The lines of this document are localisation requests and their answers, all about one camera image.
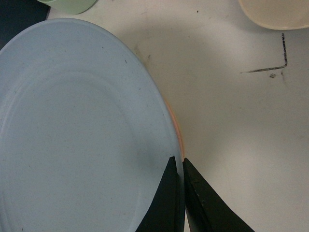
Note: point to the pink plate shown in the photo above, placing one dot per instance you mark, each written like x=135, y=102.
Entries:
x=177, y=129

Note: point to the blue plate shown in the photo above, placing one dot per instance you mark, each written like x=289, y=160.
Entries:
x=85, y=135

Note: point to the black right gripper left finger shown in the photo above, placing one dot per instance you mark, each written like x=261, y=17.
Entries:
x=164, y=213

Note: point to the dark blue saucepan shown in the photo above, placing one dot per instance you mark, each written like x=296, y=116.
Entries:
x=17, y=15

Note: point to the beige plate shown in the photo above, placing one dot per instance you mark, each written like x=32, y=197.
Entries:
x=277, y=14

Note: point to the green bowl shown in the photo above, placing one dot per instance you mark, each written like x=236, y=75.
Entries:
x=69, y=6

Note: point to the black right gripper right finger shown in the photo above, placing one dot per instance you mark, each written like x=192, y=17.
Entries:
x=206, y=210

